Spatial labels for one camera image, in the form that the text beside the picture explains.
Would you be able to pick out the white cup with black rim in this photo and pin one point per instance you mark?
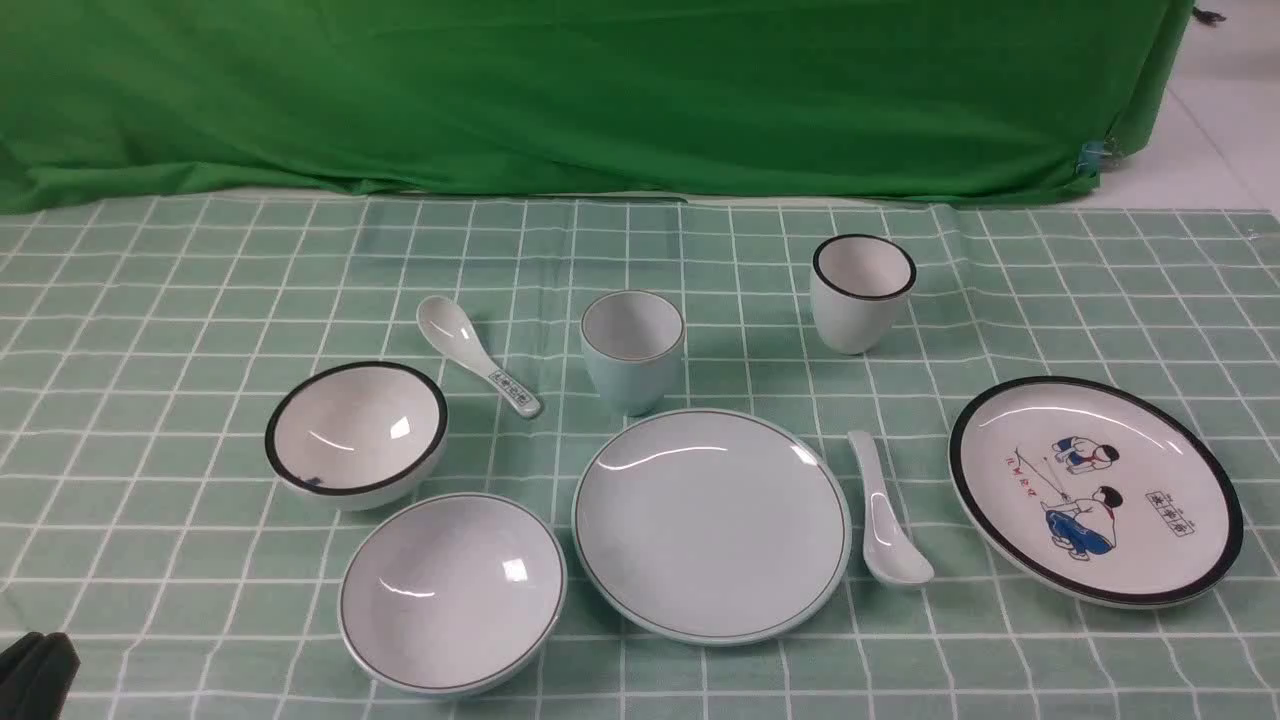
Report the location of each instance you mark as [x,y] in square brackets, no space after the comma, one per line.
[859,285]

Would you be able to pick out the light blue ceramic bowl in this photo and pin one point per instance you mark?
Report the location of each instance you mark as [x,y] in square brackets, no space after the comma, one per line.
[453,595]

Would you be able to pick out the black-rimmed cartoon plate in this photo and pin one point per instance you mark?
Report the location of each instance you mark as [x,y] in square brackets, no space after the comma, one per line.
[1095,492]

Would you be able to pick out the blue clip on backdrop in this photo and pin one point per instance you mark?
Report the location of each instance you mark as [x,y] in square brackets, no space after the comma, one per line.
[1090,159]

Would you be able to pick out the white spoon with printed handle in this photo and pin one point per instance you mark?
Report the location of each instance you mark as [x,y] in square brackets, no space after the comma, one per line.
[448,329]

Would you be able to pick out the light blue ceramic plate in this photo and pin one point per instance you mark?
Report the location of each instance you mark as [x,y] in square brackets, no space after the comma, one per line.
[711,527]

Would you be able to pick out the white bowl with black rim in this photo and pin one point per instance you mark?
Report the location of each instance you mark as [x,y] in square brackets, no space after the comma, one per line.
[358,436]

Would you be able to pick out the plain white ceramic spoon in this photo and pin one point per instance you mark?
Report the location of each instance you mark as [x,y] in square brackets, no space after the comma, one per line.
[890,555]

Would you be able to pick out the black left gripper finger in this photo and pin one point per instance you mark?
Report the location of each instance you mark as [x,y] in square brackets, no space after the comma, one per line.
[37,672]

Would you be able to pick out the light blue ceramic cup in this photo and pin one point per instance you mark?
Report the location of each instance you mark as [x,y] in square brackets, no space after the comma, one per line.
[633,347]

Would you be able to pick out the green backdrop cloth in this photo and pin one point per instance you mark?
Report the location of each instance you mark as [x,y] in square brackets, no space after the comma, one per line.
[929,101]

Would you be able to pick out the green checkered tablecloth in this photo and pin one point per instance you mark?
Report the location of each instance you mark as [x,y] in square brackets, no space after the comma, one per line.
[145,343]

